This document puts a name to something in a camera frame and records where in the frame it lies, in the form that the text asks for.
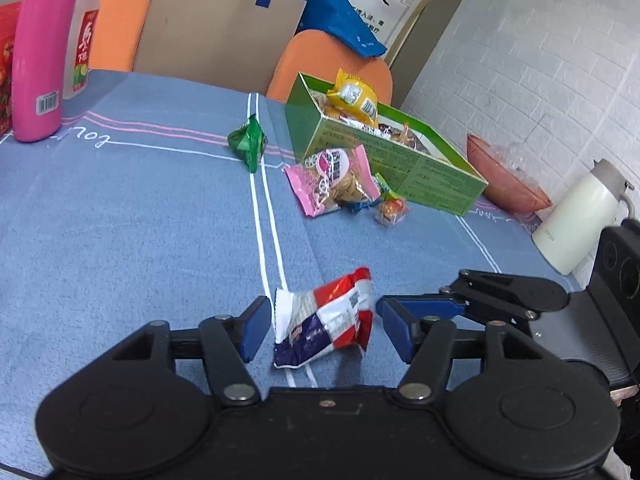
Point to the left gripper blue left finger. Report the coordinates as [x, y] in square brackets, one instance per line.
[251, 327]

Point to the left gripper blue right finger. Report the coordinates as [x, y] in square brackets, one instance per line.
[403, 329]

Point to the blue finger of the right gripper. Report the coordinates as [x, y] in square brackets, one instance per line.
[440, 305]

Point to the red white blue snack packet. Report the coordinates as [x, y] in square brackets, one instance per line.
[336, 315]

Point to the pink peanut snack packet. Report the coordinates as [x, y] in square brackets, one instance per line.
[326, 181]

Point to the yellow soft bread packet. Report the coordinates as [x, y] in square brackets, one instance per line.
[355, 98]

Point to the white thermos jug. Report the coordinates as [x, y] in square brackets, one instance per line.
[573, 227]

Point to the blue green small packet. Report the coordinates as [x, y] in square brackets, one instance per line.
[385, 192]

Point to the red plastic bowl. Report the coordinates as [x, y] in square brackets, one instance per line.
[505, 189]

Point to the green white cardboard box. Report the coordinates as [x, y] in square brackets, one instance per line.
[440, 177]

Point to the blue tablecloth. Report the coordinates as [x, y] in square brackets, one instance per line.
[137, 210]

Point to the clear plastic wrap in bowl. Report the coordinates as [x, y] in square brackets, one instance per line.
[514, 158]

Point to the dark clear snack packet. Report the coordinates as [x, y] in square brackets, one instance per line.
[403, 136]

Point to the small green candy packet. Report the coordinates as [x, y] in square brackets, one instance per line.
[249, 143]

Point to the right orange chair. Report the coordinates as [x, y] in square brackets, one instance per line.
[316, 53]

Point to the orange chair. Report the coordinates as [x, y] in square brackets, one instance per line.
[316, 53]
[118, 31]

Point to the blue fabric bag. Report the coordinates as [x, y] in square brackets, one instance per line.
[339, 19]

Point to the left orange chair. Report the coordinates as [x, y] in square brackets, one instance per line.
[118, 31]

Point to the pink thermos bottle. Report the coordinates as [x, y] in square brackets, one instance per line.
[39, 53]

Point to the red orange snack carton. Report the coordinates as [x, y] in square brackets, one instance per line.
[9, 11]

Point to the brown paper bag blue handles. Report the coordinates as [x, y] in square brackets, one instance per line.
[235, 44]

